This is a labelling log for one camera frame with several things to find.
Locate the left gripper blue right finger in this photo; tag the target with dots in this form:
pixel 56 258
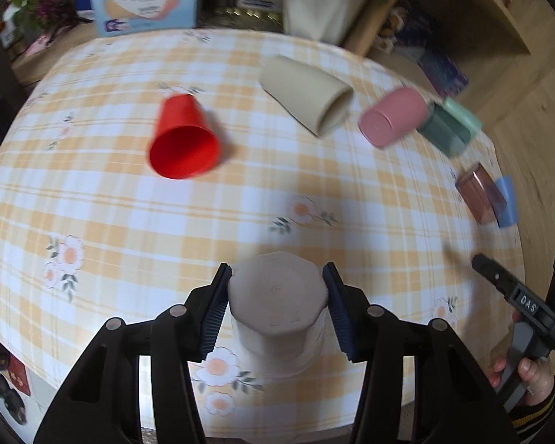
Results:
pixel 340 309

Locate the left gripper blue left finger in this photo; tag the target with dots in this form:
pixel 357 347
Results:
pixel 213 307

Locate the small white cup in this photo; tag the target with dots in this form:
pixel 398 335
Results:
pixel 278 303

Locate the maroon transparent cup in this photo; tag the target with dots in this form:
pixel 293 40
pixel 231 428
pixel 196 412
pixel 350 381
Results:
pixel 482 197

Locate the blue plastic cup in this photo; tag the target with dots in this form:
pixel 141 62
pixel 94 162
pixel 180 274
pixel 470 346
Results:
pixel 508 215

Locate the red plastic cup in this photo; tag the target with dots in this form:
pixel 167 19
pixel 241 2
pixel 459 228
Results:
pixel 182 145

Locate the beige plastic cup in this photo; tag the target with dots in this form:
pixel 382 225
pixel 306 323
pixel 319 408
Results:
pixel 316 99

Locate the pink plastic cup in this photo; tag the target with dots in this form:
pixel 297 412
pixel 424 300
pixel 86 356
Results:
pixel 396 114

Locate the teal transparent cup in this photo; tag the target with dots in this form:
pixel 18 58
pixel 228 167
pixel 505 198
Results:
pixel 444 131

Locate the mint green cup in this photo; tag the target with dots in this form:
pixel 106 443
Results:
pixel 468 120

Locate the right hand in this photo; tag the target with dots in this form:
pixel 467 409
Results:
pixel 537 375

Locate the yellow plaid floral tablecloth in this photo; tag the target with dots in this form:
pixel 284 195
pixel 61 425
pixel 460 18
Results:
pixel 89 231

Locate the purple small box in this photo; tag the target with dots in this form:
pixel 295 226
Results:
pixel 443 73

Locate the dark snack box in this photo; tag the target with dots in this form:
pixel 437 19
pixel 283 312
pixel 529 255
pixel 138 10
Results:
pixel 404 27

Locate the gold ornate tray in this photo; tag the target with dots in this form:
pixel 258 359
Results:
pixel 241 19

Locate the white faceted flower pot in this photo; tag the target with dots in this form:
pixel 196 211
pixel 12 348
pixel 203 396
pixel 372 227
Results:
pixel 327 21

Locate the wooden shelf unit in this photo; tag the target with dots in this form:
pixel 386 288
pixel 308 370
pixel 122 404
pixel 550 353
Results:
pixel 451 13

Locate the pink blossom plant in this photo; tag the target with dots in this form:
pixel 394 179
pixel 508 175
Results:
pixel 34 18

